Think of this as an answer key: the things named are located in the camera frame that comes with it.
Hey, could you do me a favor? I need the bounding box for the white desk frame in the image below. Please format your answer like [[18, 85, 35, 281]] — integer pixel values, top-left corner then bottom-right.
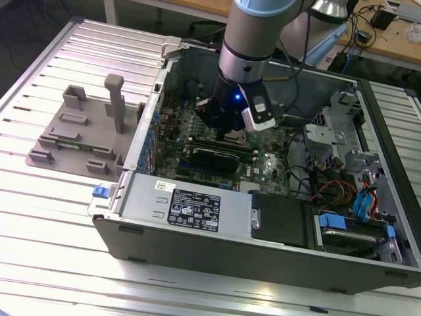
[[103, 0, 231, 34]]

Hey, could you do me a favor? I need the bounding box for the green motherboard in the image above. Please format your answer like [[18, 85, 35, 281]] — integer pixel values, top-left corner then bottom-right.
[[153, 94, 299, 198]]

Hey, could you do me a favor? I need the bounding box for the black graphics card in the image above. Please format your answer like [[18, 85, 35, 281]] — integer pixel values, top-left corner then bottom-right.
[[189, 147, 241, 173]]

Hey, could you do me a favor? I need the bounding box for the gray plastic parts rack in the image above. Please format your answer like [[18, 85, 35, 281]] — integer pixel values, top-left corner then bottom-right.
[[25, 74, 147, 181]]

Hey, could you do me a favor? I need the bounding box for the gray case release latch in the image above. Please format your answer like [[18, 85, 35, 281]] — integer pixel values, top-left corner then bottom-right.
[[161, 36, 183, 60]]

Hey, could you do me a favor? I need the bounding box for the hard disk in blue carrier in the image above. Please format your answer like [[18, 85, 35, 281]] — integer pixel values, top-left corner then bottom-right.
[[313, 212, 398, 261]]

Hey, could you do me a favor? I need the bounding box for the silver metal drive cage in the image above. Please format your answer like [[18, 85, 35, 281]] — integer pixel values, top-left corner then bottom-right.
[[304, 91, 386, 172]]

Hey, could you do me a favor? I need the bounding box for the green RAM stick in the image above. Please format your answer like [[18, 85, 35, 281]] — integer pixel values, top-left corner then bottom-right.
[[55, 140, 92, 151]]

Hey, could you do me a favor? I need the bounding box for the black installed RAM stick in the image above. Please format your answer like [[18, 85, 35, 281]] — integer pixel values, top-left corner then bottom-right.
[[191, 137, 257, 154]]

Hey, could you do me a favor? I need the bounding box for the black open PC case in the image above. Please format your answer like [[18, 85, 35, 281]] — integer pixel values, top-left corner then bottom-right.
[[86, 35, 421, 295]]

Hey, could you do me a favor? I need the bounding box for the gray flat device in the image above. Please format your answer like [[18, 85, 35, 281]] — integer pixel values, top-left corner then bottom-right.
[[395, 3, 421, 23]]

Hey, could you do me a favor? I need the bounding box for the silver power supply unit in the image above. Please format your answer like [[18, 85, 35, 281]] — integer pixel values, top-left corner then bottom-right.
[[110, 172, 255, 238]]

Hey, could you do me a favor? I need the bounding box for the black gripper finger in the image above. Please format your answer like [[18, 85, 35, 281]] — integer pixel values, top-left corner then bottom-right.
[[216, 126, 232, 143]]

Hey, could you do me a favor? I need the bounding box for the blue flat wire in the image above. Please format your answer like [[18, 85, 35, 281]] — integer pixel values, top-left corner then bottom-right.
[[354, 188, 379, 220]]

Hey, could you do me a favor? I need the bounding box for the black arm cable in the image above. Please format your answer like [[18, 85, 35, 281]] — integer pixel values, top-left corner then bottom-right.
[[277, 9, 314, 117]]

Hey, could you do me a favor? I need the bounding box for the metal socket cover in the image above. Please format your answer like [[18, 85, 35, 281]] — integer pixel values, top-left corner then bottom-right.
[[228, 130, 253, 147]]

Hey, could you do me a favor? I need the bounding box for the orange flat wire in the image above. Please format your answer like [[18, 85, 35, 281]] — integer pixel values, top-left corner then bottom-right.
[[373, 184, 384, 215]]

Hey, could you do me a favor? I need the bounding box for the CPU socket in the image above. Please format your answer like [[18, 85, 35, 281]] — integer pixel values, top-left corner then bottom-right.
[[212, 130, 254, 147]]

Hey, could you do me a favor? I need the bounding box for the black box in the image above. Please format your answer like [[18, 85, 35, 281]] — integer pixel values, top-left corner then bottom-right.
[[370, 7, 395, 31]]

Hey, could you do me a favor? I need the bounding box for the red yellow wire bundle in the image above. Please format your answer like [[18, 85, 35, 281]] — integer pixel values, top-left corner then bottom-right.
[[311, 179, 360, 202]]

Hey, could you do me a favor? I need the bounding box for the wooden desk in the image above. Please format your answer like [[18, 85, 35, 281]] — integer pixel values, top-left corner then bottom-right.
[[340, 0, 421, 63]]

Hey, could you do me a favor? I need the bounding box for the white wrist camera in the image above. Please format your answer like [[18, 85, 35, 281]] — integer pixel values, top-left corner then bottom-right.
[[240, 94, 277, 133]]

